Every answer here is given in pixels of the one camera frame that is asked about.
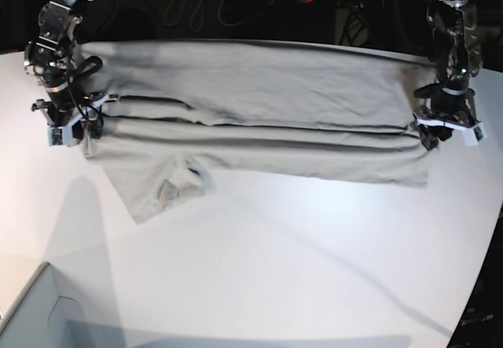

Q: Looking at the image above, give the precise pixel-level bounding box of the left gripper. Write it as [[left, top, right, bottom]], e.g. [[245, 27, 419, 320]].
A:
[[413, 98, 478, 151]]

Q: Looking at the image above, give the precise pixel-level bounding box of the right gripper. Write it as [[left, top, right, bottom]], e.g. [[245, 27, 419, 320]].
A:
[[31, 92, 119, 140]]

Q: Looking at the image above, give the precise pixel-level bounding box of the beige t-shirt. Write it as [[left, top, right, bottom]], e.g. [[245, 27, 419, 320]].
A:
[[76, 42, 435, 223]]

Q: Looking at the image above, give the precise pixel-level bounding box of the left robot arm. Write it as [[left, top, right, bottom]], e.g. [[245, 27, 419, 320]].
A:
[[413, 0, 486, 151]]

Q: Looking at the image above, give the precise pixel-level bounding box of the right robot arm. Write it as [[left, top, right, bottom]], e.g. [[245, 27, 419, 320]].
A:
[[24, 0, 110, 146]]

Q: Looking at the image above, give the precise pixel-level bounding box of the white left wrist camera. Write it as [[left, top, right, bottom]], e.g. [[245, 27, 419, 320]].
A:
[[462, 122, 486, 146]]

